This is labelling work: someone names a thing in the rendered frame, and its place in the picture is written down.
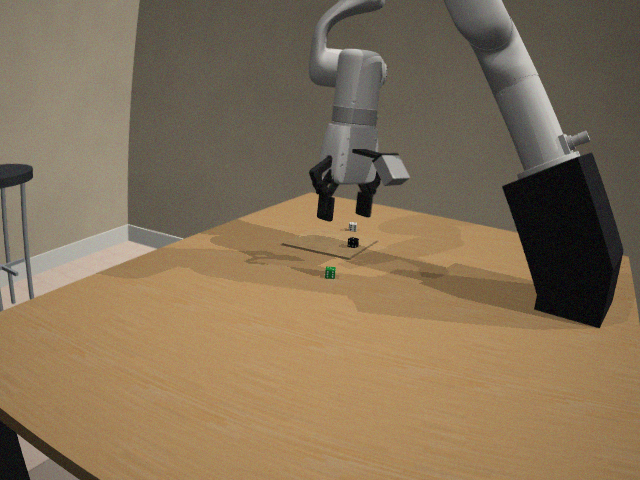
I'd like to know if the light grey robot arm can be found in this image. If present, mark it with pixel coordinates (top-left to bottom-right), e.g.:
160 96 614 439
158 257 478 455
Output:
309 0 590 186

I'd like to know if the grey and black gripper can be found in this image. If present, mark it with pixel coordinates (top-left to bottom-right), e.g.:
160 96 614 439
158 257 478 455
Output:
309 121 381 222

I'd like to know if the brown mat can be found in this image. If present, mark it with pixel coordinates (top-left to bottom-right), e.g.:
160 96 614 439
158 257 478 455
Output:
282 227 378 260

